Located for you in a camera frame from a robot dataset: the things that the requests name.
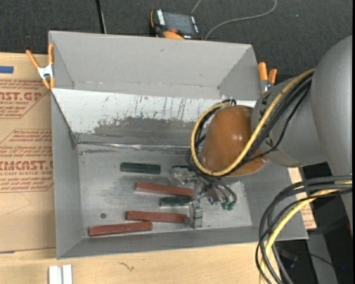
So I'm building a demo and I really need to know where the dark green flat block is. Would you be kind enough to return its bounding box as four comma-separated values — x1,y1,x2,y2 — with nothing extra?
120,162,162,176
159,196,193,208

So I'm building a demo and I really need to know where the red-brown flat block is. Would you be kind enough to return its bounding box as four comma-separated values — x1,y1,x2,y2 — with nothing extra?
88,221,154,237
134,181,194,198
125,210,188,225

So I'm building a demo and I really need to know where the grey metal bin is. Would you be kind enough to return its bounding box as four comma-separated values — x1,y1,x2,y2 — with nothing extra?
48,30,310,260

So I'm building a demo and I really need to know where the brown cardboard board, red print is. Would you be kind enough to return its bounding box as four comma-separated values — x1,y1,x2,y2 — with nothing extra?
0,51,318,254

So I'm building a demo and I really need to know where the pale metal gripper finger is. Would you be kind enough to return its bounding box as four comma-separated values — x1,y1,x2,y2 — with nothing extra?
188,200,204,230
170,170,198,186

